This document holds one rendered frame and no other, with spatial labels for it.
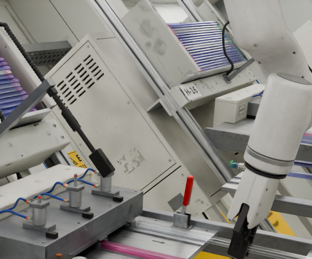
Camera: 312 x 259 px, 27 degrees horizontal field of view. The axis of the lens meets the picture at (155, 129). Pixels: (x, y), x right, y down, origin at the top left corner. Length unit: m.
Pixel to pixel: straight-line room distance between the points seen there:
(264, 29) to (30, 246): 0.51
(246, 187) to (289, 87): 0.18
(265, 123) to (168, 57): 1.17
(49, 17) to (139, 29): 2.40
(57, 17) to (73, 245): 3.57
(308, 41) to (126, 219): 4.45
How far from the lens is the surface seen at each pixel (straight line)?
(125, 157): 2.22
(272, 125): 1.07
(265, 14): 1.07
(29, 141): 1.35
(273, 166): 1.09
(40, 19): 4.66
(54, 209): 1.18
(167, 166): 2.16
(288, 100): 1.06
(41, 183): 1.27
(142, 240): 1.21
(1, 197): 1.19
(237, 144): 2.05
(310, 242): 1.24
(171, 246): 1.19
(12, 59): 1.49
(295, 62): 1.16
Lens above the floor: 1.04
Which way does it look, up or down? 7 degrees up
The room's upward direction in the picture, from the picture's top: 36 degrees counter-clockwise
